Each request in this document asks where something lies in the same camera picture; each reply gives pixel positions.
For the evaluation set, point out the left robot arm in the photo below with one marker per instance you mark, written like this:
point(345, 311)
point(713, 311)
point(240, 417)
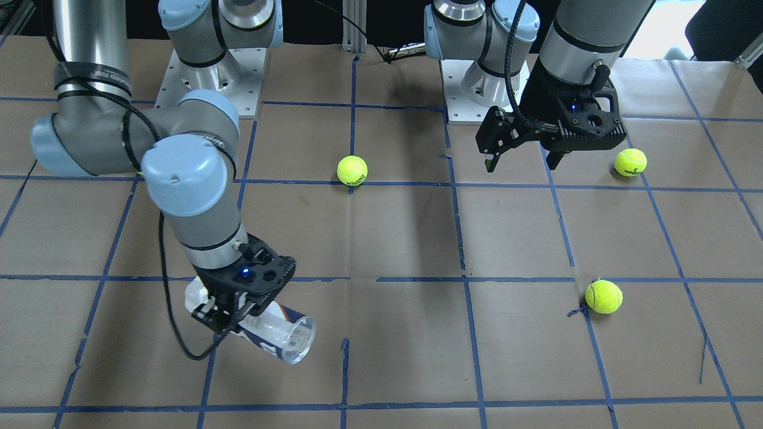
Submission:
point(499, 38)

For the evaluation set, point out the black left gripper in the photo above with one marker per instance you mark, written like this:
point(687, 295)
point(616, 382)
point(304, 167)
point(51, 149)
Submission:
point(543, 95)

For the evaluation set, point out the tennis ball centre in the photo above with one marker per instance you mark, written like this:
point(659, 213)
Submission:
point(352, 170)

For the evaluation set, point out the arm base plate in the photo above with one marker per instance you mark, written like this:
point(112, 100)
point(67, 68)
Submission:
point(238, 76)
point(470, 91)

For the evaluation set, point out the tennis ball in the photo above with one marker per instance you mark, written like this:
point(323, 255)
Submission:
point(352, 170)
point(603, 297)
point(630, 162)

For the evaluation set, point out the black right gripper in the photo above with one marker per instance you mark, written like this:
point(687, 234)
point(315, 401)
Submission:
point(208, 287)

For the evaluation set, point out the aluminium frame post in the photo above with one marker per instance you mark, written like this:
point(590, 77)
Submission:
point(354, 26)

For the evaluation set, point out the clear tennis ball can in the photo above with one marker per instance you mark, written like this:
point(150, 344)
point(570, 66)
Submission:
point(280, 331)

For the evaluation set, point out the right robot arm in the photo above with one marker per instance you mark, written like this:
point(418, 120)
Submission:
point(186, 154)

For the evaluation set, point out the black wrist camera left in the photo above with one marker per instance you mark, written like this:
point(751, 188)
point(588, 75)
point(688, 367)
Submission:
point(502, 130)

